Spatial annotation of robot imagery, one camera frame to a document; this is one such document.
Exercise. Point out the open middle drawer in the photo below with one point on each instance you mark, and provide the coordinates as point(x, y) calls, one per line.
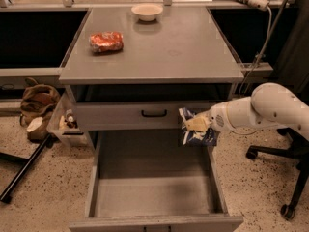
point(147, 181)

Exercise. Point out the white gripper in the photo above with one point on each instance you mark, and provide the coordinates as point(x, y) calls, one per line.
point(217, 117)

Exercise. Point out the white bowl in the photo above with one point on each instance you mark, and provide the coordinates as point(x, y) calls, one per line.
point(147, 12)

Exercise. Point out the brown backpack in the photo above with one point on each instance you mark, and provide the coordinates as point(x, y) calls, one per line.
point(37, 106)

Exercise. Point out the grey drawer cabinet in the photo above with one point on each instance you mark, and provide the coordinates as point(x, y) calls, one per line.
point(179, 58)

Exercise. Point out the blue chip bag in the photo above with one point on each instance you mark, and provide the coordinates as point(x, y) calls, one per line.
point(193, 138)

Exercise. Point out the top drawer with black handle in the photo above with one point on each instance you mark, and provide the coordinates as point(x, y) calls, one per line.
point(134, 115)

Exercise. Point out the orange chip bag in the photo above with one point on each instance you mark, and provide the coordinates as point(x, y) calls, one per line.
point(106, 41)

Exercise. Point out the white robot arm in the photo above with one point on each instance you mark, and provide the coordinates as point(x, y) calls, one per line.
point(269, 106)

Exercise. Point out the black metal stand leg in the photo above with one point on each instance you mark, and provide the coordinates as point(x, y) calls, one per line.
point(25, 164)

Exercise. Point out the clear plastic bin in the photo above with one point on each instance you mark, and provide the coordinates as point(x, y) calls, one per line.
point(64, 126)

